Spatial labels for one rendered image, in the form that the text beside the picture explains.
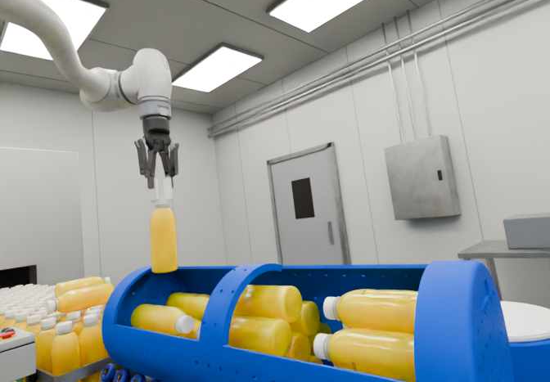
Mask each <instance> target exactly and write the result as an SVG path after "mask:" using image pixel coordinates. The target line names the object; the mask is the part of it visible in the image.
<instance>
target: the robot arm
mask: <svg viewBox="0 0 550 382"><path fill-rule="evenodd" d="M0 20H4V21H6V22H9V23H12V24H14V25H17V26H20V27H21V28H24V29H27V30H28V31H29V32H31V33H32V34H34V35H35V36H37V37H38V38H39V40H40V41H41V42H42V44H43V46H44V47H45V48H46V50H47V52H48V53H49V55H50V57H51V58H52V60H53V61H54V63H55V65H56V67H57V68H58V70H59V71H60V72H61V74H62V75H63V76H64V78H65V79H66V80H68V81H69V82H70V83H72V84H73V85H74V86H76V87H77V88H79V89H80V98H81V101H82V103H83V104H84V105H85V106H86V107H87V108H89V109H90V110H94V111H97V112H111V111H117V110H122V109H126V108H129V107H131V106H134V105H136V104H138V108H139V118H140V120H141V121H143V122H142V129H143V133H144V136H143V138H142V139H138V140H136V141H135V142H134V144H135V146H136V147H137V156H138V163H139V169H140V174H141V175H143V176H145V178H147V187H148V189H150V190H151V202H156V201H159V192H158V178H157V176H155V170H156V154H157V153H158V152H159V156H160V158H161V161H162V164H163V168H164V172H165V178H163V181H164V190H165V198H169V201H171V200H173V192H172V188H174V181H173V177H174V176H176V175H178V148H179V144H178V143H174V142H172V141H171V138H170V136H169V134H170V126H169V121H170V120H171V118H172V115H171V102H170V96H171V92H172V83H171V75H170V71H169V65H168V61H167V60H166V57H165V56H164V55H163V54H162V53H161V52H159V51H157V50H155V49H147V48H146V49H141V50H140V51H138V53H137V55H136V56H135V58H134V60H133V65H132V66H131V67H129V68H128V69H127V70H125V71H121V72H118V71H117V70H107V69H103V68H98V67H97V68H93V69H91V70H87V69H85V68H84V67H82V65H81V63H80V60H79V56H78V53H77V52H76V49H75V46H74V42H73V40H72V37H71V35H70V32H69V30H68V29H67V27H66V25H65V23H64V22H63V20H62V19H61V18H60V17H59V16H58V15H57V14H56V13H55V12H54V11H53V10H52V9H51V8H50V7H49V6H48V5H47V4H46V3H45V2H44V1H43V0H0ZM145 145H147V147H148V150H147V151H146V147H145ZM168 147H169V148H168ZM169 149H170V151H169ZM147 154H148V158H147Z"/></svg>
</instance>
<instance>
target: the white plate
mask: <svg viewBox="0 0 550 382"><path fill-rule="evenodd" d="M500 303H501V306H502V310H503V315H504V320H505V323H506V327H507V335H508V340H509V342H531V341H538V340H544V339H550V309H548V308H543V307H540V306H536V305H532V304H527V303H516V302H507V301H500Z"/></svg>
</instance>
